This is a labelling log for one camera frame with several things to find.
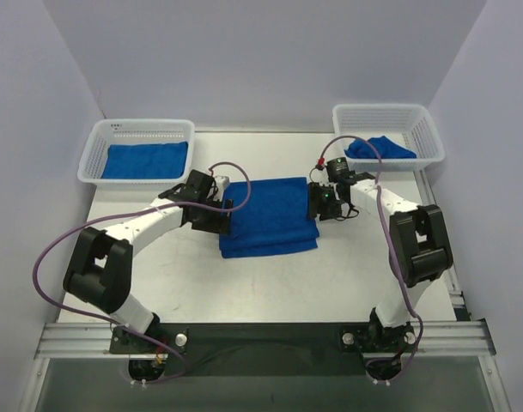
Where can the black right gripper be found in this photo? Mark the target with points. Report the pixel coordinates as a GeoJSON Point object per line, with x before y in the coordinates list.
{"type": "Point", "coordinates": [313, 200]}

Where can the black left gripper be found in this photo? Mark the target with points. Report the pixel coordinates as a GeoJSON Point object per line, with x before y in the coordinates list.
{"type": "Point", "coordinates": [226, 216]}

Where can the blue towel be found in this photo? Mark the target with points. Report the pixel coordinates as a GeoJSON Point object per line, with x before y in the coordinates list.
{"type": "Point", "coordinates": [146, 161]}
{"type": "Point", "coordinates": [273, 222]}

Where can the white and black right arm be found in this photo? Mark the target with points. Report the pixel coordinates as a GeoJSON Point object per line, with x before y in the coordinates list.
{"type": "Point", "coordinates": [419, 250]}

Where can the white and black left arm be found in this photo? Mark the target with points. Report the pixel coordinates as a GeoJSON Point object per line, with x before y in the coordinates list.
{"type": "Point", "coordinates": [100, 268]}

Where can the white basket with towels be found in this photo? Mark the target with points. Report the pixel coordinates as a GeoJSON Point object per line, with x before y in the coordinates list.
{"type": "Point", "coordinates": [407, 125]}

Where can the crumpled blue towels pile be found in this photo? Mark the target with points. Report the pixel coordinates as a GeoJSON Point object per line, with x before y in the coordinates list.
{"type": "Point", "coordinates": [386, 148]}

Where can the empty white plastic basket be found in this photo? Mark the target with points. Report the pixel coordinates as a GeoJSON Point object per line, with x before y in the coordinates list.
{"type": "Point", "coordinates": [109, 133]}

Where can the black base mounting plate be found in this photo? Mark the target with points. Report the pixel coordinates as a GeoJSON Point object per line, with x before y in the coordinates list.
{"type": "Point", "coordinates": [265, 350]}

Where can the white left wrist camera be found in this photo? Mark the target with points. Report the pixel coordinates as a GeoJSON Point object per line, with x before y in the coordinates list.
{"type": "Point", "coordinates": [220, 185]}

